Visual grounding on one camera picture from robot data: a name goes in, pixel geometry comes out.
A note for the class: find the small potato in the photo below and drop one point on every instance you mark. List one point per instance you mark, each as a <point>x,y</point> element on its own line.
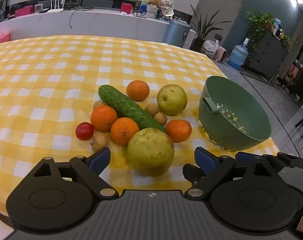
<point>98,104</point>
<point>99,142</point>

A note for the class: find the pink small appliance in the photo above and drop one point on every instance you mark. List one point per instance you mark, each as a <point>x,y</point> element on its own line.
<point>221,53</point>

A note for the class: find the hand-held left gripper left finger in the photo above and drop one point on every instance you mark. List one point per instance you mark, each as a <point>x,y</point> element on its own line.
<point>100,159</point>

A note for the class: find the pink rectangular box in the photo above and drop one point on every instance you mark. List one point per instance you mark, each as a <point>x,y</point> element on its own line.
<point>24,11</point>

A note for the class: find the white knitted basket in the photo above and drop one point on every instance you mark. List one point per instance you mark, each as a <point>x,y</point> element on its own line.
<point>151,12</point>

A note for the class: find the red tomato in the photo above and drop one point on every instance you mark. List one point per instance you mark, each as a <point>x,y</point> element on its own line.
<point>84,131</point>

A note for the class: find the grey-blue trash can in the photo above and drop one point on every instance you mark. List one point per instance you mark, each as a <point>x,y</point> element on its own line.
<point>176,33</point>

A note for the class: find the large yellow-green pear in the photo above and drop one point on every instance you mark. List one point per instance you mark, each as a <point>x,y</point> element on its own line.
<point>150,152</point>

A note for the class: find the white patterned cap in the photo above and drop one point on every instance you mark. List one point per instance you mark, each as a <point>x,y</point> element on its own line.
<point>167,11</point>

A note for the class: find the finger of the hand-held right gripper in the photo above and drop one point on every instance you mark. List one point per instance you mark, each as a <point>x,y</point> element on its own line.
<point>244,157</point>
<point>295,160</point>

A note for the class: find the pink storage box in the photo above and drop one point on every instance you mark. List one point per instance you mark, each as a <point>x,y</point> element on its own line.
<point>0,36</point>

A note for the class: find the orange mandarin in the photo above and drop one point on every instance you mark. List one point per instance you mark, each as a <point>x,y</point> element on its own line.
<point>138,90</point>
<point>179,131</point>
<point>104,118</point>
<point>124,132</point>

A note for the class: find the red box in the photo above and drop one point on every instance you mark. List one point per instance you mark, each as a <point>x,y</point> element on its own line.
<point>126,7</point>

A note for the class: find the green plastic bowl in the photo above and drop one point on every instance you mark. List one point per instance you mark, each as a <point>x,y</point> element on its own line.
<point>229,97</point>

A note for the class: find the white router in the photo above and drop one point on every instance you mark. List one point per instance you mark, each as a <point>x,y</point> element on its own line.
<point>57,8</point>

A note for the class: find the white small display device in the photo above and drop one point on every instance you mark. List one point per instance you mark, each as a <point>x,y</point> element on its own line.
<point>38,8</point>

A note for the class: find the teddy bear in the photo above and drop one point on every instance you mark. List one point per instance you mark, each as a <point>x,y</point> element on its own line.
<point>155,1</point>

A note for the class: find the dark grey cabinet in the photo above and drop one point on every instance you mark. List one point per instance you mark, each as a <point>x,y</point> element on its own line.
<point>266,52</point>

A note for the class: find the blue water jug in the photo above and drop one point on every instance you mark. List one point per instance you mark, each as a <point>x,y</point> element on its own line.
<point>238,54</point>

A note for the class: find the green cucumber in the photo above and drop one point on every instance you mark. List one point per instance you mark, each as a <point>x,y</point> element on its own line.
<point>126,107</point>

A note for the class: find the yellow checked tablecloth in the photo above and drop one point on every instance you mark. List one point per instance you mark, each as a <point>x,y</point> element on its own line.
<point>41,80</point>

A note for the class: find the leafy green pothos plant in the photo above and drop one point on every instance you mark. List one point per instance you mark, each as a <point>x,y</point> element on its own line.
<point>259,27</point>

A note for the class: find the white plastic bag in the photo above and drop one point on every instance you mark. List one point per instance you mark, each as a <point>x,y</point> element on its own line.
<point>211,47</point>

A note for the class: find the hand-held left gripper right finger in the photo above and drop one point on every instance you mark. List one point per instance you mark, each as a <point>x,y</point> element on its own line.
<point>204,159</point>

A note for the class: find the potted long-leaf plant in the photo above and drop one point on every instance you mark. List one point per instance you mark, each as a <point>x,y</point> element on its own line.
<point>204,28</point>

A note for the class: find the yellow-green apple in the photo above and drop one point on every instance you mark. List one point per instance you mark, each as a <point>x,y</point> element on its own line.
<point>172,99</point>

